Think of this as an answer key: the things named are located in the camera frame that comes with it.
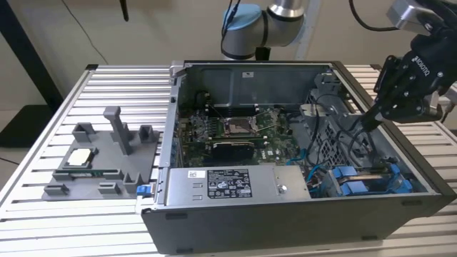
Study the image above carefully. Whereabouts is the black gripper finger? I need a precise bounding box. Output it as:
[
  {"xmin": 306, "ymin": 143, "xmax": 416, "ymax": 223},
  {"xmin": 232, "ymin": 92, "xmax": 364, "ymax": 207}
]
[
  {"xmin": 360, "ymin": 55, "xmax": 401, "ymax": 127},
  {"xmin": 369, "ymin": 89, "xmax": 425, "ymax": 132}
]

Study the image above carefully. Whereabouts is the black disk wire with plug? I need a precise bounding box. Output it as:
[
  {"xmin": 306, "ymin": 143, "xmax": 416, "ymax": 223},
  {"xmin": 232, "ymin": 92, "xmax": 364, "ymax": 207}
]
[{"xmin": 334, "ymin": 117, "xmax": 380, "ymax": 172}]

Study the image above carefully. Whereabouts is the blue disk carrier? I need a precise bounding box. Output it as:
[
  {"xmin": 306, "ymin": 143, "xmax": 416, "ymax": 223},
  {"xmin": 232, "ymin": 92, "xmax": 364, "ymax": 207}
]
[{"xmin": 341, "ymin": 180, "xmax": 414, "ymax": 196}]

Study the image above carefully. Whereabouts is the metal socket cover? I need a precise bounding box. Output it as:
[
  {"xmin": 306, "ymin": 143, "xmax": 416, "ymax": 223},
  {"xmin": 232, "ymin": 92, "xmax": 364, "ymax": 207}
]
[{"xmin": 253, "ymin": 110, "xmax": 280, "ymax": 128}]

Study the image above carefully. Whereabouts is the green motherboard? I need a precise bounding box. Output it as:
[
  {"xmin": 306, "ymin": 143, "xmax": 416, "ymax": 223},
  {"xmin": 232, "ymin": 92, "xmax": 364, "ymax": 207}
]
[{"xmin": 177, "ymin": 106, "xmax": 305, "ymax": 169}]

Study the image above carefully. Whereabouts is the CPU socket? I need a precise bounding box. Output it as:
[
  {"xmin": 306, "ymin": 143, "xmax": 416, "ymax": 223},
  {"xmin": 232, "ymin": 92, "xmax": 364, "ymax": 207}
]
[{"xmin": 222, "ymin": 116, "xmax": 258, "ymax": 136}]

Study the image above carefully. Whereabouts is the thin metal locking lever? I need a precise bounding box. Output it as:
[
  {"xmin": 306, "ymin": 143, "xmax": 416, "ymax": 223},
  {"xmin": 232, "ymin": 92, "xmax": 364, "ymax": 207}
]
[{"xmin": 209, "ymin": 104, "xmax": 226, "ymax": 119}]

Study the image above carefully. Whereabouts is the silver power supply unit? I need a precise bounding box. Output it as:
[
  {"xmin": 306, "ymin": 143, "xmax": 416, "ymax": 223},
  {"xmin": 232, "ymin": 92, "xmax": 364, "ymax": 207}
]
[{"xmin": 165, "ymin": 164, "xmax": 310, "ymax": 207}]

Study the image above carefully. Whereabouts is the black graphics card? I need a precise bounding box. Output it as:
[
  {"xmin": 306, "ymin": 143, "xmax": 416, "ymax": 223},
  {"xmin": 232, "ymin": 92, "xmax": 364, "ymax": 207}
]
[{"xmin": 205, "ymin": 140, "xmax": 258, "ymax": 165}]

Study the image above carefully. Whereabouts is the grey open PC case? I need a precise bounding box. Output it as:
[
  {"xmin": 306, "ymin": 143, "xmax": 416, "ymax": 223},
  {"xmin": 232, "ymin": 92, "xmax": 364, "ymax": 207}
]
[{"xmin": 137, "ymin": 60, "xmax": 457, "ymax": 255}]

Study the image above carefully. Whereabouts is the black hanging object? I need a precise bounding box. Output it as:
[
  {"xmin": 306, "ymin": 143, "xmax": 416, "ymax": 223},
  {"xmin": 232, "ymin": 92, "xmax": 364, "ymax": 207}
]
[{"xmin": 117, "ymin": 0, "xmax": 131, "ymax": 22}]

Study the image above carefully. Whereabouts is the blue case latch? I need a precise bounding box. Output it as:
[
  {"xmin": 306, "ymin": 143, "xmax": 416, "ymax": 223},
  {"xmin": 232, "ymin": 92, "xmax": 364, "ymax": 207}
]
[{"xmin": 136, "ymin": 184, "xmax": 152, "ymax": 200}]

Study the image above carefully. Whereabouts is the grey parts rack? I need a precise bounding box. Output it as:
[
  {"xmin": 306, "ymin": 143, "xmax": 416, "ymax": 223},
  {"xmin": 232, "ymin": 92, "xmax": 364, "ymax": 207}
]
[{"xmin": 41, "ymin": 105, "xmax": 165, "ymax": 201}]

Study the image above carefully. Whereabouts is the green RAM stick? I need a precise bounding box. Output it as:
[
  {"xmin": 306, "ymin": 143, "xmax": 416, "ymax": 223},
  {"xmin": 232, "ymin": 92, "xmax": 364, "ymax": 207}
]
[{"xmin": 69, "ymin": 171, "xmax": 120, "ymax": 179}]

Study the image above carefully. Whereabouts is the silver CPU chip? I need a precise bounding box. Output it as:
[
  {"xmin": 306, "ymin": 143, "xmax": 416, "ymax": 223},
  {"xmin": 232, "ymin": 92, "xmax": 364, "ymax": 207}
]
[{"xmin": 67, "ymin": 148, "xmax": 97, "ymax": 167}]

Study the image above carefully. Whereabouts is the black stand with pole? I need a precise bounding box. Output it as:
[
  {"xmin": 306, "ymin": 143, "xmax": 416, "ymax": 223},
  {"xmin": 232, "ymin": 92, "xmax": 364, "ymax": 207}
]
[{"xmin": 0, "ymin": 0, "xmax": 65, "ymax": 148}]

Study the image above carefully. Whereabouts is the grey side wrist camera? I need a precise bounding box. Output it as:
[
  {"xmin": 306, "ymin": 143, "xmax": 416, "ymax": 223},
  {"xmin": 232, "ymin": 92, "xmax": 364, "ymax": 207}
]
[{"xmin": 420, "ymin": 90, "xmax": 452, "ymax": 124}]

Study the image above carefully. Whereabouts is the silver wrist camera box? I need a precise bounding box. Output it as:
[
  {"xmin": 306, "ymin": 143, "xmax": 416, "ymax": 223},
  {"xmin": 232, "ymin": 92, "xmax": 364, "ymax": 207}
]
[{"xmin": 386, "ymin": 0, "xmax": 444, "ymax": 36}]

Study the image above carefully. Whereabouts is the black camera cable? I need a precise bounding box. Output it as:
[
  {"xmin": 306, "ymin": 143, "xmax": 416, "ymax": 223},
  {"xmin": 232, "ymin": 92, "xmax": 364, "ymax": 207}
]
[{"xmin": 348, "ymin": 0, "xmax": 398, "ymax": 32}]

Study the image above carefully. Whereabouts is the long black wire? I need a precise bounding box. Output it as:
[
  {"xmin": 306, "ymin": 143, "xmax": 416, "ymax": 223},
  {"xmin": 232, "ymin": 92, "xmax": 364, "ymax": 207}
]
[{"xmin": 306, "ymin": 90, "xmax": 345, "ymax": 164}]

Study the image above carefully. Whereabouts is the blue wire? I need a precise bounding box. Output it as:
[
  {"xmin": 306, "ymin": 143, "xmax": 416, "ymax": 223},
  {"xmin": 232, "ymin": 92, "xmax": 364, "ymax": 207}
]
[{"xmin": 286, "ymin": 156, "xmax": 330, "ymax": 190}]

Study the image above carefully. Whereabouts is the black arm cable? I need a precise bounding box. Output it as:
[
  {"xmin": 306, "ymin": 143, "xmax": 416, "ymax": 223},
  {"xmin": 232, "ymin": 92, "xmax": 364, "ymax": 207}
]
[{"xmin": 220, "ymin": 0, "xmax": 241, "ymax": 50}]

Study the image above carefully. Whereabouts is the thin black wall cable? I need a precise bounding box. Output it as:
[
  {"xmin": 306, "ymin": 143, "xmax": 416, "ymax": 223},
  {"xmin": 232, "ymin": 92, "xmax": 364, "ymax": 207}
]
[{"xmin": 61, "ymin": 0, "xmax": 109, "ymax": 65}]

